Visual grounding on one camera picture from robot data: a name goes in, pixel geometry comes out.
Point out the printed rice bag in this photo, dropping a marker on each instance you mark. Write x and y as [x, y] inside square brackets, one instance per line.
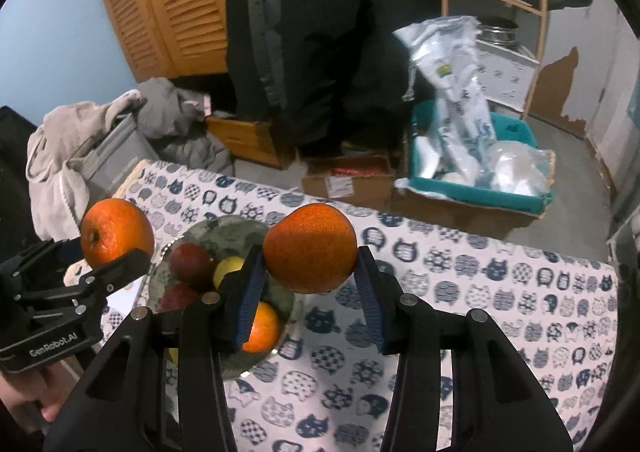
[455, 107]

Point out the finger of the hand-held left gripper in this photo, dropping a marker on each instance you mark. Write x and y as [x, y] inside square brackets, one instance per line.
[72, 248]
[120, 269]

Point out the teal plastic basket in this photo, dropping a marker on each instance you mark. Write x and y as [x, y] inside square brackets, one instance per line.
[475, 194]

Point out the black hanging coat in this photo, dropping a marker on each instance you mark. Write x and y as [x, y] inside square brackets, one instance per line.
[325, 32]

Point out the green patterned glass plate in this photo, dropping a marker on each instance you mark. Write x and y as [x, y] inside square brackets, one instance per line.
[235, 232]

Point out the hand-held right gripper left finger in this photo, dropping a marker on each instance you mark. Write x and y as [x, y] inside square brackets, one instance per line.
[250, 297]

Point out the person's left hand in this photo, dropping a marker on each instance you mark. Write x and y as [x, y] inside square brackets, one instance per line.
[30, 392]

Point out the large orange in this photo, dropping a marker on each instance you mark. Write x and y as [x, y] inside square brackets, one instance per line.
[117, 232]
[310, 247]

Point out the steel steamer pot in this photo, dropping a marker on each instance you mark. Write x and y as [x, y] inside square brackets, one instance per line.
[497, 34]

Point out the white perforated crate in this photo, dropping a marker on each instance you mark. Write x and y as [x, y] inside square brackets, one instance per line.
[510, 72]

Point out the small orange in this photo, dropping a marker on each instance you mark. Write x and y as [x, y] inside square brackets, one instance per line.
[262, 327]

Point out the grey hoodie on chair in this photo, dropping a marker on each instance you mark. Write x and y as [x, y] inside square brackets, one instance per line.
[115, 157]

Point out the cat print tablecloth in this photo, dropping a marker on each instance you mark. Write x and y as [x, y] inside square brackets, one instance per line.
[450, 282]

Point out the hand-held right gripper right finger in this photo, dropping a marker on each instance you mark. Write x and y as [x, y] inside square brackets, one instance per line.
[370, 302]

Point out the beige clothes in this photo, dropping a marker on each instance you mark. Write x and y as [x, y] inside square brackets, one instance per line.
[50, 167]

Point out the red apple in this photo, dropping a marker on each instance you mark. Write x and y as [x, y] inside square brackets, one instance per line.
[190, 262]
[177, 299]

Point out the wooden drawer box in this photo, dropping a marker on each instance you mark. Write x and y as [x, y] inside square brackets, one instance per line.
[245, 137]

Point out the pink clothing tag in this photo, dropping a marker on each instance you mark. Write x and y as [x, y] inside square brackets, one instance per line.
[206, 106]

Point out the grey clothes pile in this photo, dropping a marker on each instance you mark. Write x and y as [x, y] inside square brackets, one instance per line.
[170, 122]

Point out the clear plastic bag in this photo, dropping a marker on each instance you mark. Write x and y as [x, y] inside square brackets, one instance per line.
[520, 167]

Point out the cardboard box with red contents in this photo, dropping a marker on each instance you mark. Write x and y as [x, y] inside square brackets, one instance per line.
[360, 192]

